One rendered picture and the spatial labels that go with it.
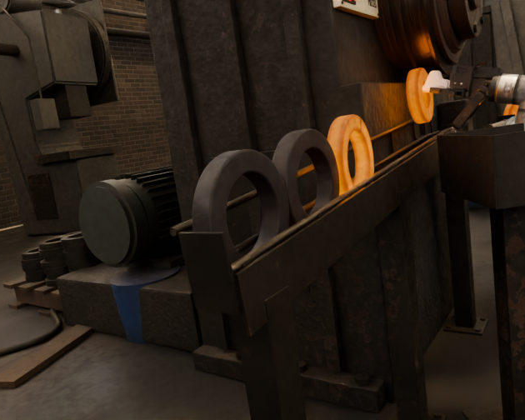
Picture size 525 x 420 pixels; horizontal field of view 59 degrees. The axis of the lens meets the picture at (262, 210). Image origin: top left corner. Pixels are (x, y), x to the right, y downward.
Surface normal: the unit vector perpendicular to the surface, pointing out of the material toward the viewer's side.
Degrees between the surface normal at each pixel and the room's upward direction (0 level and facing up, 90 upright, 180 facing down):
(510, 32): 90
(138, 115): 90
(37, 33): 90
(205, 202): 67
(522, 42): 90
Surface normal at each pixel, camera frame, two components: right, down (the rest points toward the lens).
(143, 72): 0.82, -0.02
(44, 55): -0.41, 0.21
